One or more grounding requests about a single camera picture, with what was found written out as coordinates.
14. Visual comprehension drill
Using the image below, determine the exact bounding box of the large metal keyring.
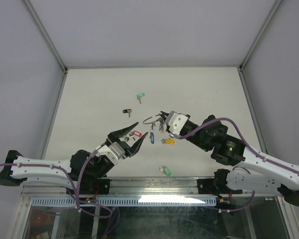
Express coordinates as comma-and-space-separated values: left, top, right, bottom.
143, 113, 163, 125

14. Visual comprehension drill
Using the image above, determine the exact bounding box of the bunch of silver keys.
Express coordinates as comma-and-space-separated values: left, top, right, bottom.
150, 117, 165, 133

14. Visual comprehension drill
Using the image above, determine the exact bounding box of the blue key tag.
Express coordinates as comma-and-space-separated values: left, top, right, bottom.
149, 131, 155, 144

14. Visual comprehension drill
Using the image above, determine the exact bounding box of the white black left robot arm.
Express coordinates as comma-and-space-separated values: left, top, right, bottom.
0, 123, 147, 194

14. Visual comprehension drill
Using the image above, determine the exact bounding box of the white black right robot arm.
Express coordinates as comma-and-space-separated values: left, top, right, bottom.
161, 111, 299, 207

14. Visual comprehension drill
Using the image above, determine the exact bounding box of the red key tag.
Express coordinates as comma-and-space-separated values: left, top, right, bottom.
130, 130, 142, 137

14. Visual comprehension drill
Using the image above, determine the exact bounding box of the yellow key tag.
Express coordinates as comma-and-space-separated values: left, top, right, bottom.
165, 139, 175, 144

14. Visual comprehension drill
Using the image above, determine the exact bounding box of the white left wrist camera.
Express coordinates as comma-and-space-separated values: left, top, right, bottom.
96, 142, 126, 165

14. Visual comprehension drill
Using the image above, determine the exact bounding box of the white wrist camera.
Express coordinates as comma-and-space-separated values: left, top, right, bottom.
96, 142, 126, 165
165, 111, 188, 136

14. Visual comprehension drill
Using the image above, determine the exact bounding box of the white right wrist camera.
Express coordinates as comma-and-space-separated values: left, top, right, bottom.
165, 111, 188, 136

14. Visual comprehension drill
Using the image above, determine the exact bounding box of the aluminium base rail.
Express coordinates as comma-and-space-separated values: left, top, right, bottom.
98, 177, 213, 196

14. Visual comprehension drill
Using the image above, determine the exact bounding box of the white slotted cable duct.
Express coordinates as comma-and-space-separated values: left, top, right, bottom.
32, 195, 216, 207

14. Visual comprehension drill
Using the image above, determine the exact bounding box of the aluminium frame left post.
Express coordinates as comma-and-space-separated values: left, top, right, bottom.
21, 0, 68, 74

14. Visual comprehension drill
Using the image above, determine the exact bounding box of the aluminium frame post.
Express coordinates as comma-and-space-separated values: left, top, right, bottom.
239, 0, 284, 72
21, 0, 68, 74

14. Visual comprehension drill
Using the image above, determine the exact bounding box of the aluminium frame right post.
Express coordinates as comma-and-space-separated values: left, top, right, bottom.
239, 0, 284, 72

